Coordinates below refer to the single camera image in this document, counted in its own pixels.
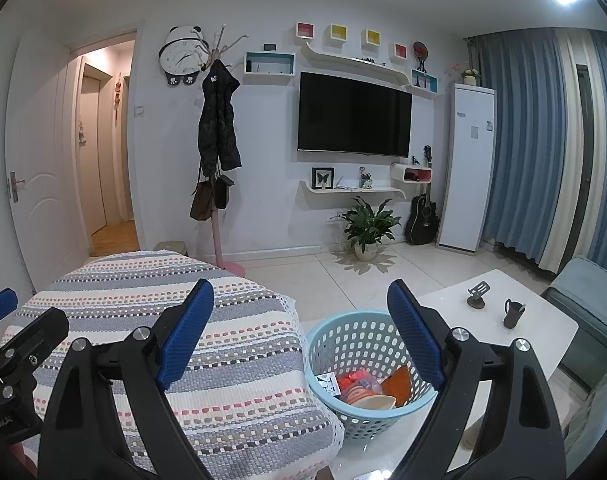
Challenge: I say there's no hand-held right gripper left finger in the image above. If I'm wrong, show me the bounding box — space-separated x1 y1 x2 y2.
37 278 216 480

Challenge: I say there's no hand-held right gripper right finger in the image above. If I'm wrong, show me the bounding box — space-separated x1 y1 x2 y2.
386 279 567 480

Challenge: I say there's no orange bottle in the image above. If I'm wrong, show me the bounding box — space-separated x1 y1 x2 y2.
346 364 414 410

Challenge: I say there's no light blue plastic basket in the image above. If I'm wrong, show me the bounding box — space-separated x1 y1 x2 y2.
306 310 439 442

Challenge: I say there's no pink red bottle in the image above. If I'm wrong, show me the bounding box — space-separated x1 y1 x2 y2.
339 369 381 403

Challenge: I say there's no white carton box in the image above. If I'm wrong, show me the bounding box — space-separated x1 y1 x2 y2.
317 372 340 401

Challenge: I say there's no striped woven tablecloth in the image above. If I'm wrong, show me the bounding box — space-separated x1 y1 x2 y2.
0 250 345 480

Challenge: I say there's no phone stand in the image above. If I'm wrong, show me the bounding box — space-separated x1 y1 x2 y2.
467 282 491 309

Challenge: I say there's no white coffee table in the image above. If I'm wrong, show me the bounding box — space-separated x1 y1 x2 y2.
333 269 579 480

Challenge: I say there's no dark cup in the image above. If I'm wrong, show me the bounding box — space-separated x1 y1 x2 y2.
503 298 527 329

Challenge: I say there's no pink coat rack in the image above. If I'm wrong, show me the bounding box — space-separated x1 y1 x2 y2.
193 24 249 277

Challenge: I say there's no black guitar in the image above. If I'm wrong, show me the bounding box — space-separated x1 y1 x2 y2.
405 146 441 246

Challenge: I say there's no potted green plant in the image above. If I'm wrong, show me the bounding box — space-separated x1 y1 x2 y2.
341 197 401 261

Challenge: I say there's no brown bag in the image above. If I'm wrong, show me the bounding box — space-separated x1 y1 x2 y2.
190 180 215 222

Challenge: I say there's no white curved lower shelf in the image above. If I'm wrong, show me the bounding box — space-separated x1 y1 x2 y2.
299 181 407 201

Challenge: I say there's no white curved shelf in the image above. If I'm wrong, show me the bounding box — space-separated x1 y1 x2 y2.
306 41 410 86
299 181 407 201

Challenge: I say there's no black bag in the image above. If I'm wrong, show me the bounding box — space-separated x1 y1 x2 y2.
214 175 234 210

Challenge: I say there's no white door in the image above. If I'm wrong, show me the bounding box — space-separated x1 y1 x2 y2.
6 30 91 293

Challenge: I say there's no white standing air conditioner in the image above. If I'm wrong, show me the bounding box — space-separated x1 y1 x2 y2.
436 83 497 252

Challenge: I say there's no grey green armchair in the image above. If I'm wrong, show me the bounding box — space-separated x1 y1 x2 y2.
541 256 607 391

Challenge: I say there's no light blue chair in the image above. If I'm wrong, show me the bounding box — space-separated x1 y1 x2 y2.
563 365 607 471

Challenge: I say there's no black coat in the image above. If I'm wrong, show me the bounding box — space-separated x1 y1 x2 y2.
197 59 242 178

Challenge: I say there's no blue white curtain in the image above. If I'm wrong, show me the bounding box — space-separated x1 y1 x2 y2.
471 27 607 281

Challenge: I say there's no small teal box shelf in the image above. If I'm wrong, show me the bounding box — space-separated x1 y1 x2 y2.
411 71 438 95

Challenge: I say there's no white curved upper shelf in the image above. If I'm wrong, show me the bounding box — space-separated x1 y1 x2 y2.
306 41 410 86

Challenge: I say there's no long teal box shelf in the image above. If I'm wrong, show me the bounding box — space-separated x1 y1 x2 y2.
243 51 296 76

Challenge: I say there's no metal door handle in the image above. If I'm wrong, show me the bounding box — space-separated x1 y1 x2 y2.
8 171 26 204

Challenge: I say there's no white red wall box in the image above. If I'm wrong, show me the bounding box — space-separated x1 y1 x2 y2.
391 162 433 186

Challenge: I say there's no wall television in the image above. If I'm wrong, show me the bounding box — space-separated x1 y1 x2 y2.
297 71 413 158

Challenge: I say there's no panda wall clock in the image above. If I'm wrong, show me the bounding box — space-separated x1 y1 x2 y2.
159 26 206 86

